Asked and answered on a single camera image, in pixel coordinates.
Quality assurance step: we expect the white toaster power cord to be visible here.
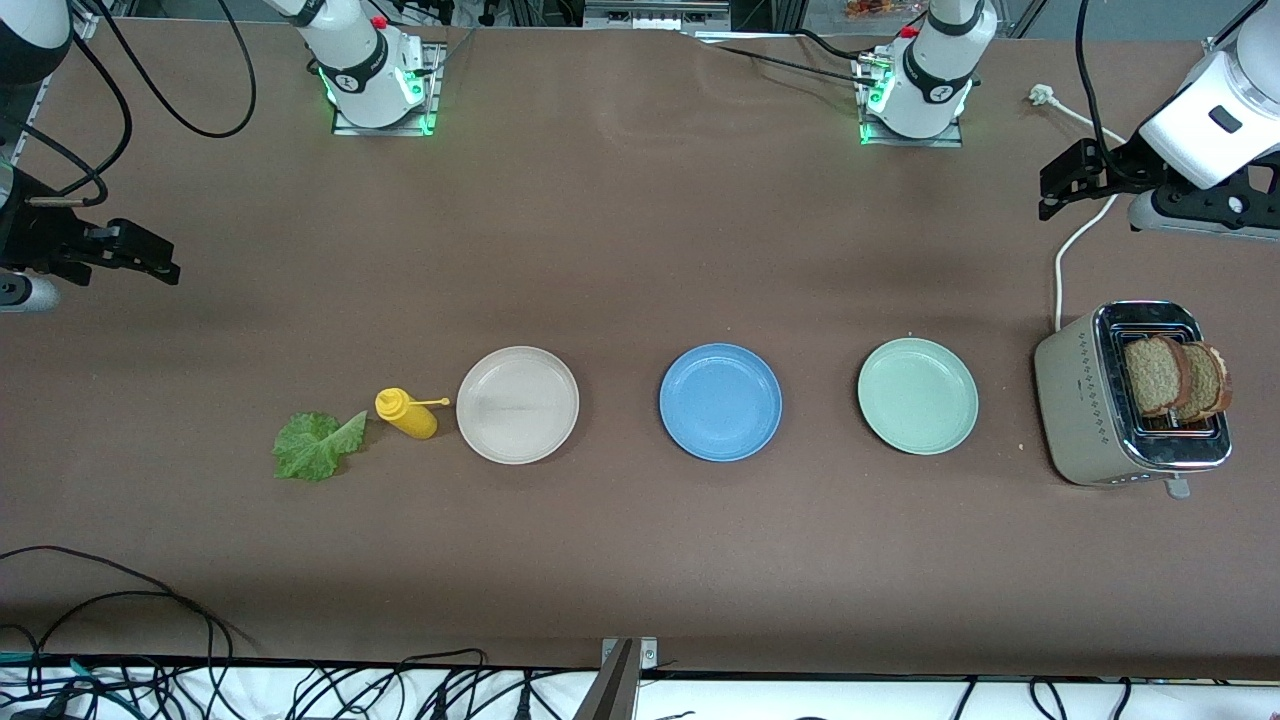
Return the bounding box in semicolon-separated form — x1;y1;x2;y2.
1030;85;1129;333

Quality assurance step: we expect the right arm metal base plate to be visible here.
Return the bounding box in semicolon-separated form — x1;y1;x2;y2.
332;45;446;137

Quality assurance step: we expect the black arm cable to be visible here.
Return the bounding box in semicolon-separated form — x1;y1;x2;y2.
1075;0;1266;186
0;0;258;206

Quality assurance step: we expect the beige chrome toaster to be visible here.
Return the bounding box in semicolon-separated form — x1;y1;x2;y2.
1035;300;1233;499

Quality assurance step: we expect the brown bread slice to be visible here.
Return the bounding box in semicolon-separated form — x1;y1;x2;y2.
1178;342;1233;423
1122;335;1193;419

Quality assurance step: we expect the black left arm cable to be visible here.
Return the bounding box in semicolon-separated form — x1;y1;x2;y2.
1075;0;1266;186

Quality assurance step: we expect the blue plate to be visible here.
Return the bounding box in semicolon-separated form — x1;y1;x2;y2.
659;343;783;463

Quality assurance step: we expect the teal cable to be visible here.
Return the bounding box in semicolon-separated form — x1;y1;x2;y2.
0;650;141;716

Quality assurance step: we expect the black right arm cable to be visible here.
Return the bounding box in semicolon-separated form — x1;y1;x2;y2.
0;0;258;206

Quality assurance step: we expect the metal table edge bracket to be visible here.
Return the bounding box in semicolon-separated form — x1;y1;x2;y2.
575;637;661;720

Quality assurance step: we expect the aluminium frame profile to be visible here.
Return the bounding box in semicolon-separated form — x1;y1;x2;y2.
40;0;136;41
1205;0;1256;53

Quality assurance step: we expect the light green plate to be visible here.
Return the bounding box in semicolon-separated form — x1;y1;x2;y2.
857;337;979;456

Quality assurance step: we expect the long black looped cable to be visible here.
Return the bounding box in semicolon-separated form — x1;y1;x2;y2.
0;545;256;701

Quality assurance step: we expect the grey metal box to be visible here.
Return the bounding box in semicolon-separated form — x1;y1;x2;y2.
583;0;731;31

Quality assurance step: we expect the beige plate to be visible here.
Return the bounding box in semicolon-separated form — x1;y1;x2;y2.
456;346;580;466

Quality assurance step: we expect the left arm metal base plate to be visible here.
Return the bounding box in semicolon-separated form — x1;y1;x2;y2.
855;55;966;149

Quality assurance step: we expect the black base cable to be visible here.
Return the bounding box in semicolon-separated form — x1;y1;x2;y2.
690;28;881;86

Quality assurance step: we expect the yellow mustard squeeze bottle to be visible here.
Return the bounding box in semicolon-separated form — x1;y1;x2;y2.
375;388;451;441

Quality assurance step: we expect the green lettuce leaf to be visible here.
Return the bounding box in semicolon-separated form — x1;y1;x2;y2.
272;410;369;483

